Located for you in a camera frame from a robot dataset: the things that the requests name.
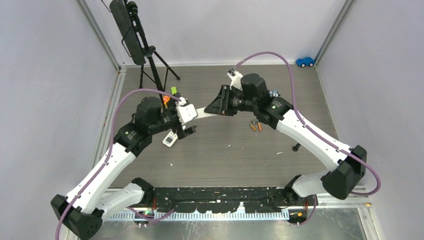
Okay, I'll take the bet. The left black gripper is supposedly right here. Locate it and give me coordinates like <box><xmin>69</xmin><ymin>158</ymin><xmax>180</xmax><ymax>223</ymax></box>
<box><xmin>149</xmin><ymin>94</ymin><xmax>196</xmax><ymax>139</ymax></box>

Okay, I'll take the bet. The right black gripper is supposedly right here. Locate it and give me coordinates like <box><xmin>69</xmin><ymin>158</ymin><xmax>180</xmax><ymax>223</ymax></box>
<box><xmin>205</xmin><ymin>84</ymin><xmax>258</xmax><ymax>117</ymax></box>

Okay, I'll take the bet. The long white remote control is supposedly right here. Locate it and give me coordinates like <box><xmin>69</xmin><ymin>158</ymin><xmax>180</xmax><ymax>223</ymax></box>
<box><xmin>196</xmin><ymin>107</ymin><xmax>216</xmax><ymax>119</ymax></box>

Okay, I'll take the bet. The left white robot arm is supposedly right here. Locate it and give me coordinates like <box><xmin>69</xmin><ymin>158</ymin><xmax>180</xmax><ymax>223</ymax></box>
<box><xmin>50</xmin><ymin>96</ymin><xmax>198</xmax><ymax>240</ymax></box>

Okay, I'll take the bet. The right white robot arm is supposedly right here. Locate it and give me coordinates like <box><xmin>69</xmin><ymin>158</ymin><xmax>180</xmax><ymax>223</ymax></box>
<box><xmin>204</xmin><ymin>72</ymin><xmax>367</xmax><ymax>205</ymax></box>

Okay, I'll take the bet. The short white remote control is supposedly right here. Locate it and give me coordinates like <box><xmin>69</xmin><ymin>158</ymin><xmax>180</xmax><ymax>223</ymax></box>
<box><xmin>162</xmin><ymin>130</ymin><xmax>178</xmax><ymax>148</ymax></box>

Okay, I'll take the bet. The orange toy block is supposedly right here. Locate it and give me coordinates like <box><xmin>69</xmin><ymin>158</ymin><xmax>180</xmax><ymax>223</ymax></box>
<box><xmin>162</xmin><ymin>95</ymin><xmax>171</xmax><ymax>108</ymax></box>

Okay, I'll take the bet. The green toy block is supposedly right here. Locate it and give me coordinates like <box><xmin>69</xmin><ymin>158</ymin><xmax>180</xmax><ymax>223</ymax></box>
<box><xmin>170</xmin><ymin>86</ymin><xmax>178</xmax><ymax>96</ymax></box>

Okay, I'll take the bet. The small blue robot toy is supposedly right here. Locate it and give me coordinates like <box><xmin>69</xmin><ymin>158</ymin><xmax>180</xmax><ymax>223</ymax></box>
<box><xmin>269</xmin><ymin>90</ymin><xmax>281</xmax><ymax>98</ymax></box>

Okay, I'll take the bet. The black chess piece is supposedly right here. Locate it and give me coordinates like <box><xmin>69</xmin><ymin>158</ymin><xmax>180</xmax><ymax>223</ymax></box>
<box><xmin>292</xmin><ymin>143</ymin><xmax>302</xmax><ymax>152</ymax></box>

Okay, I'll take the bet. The blue toy car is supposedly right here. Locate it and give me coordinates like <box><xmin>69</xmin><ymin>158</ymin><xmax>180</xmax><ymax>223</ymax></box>
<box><xmin>295</xmin><ymin>57</ymin><xmax>315</xmax><ymax>68</ymax></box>

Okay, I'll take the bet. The black tripod stand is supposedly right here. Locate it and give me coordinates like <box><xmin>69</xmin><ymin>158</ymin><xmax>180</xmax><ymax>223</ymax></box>
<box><xmin>125</xmin><ymin>0</ymin><xmax>181</xmax><ymax>91</ymax></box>

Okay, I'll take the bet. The black light panel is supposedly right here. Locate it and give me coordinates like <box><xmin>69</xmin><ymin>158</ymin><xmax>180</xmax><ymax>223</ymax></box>
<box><xmin>109</xmin><ymin>0</ymin><xmax>146</xmax><ymax>66</ymax></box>

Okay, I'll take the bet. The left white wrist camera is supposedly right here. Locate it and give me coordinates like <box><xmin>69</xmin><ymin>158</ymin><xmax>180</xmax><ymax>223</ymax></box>
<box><xmin>176</xmin><ymin>97</ymin><xmax>198</xmax><ymax>125</ymax></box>

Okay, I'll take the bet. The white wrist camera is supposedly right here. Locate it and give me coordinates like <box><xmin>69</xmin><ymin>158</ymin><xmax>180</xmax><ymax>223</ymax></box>
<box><xmin>176</xmin><ymin>97</ymin><xmax>198</xmax><ymax>125</ymax></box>
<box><xmin>227</xmin><ymin>68</ymin><xmax>243</xmax><ymax>90</ymax></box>

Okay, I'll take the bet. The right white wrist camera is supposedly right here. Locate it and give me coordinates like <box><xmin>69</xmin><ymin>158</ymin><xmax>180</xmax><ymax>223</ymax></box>
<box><xmin>227</xmin><ymin>68</ymin><xmax>243</xmax><ymax>90</ymax></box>

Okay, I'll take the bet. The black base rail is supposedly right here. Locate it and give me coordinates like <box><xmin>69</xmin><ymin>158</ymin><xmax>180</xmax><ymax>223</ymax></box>
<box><xmin>121</xmin><ymin>186</ymin><xmax>316</xmax><ymax>215</ymax></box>

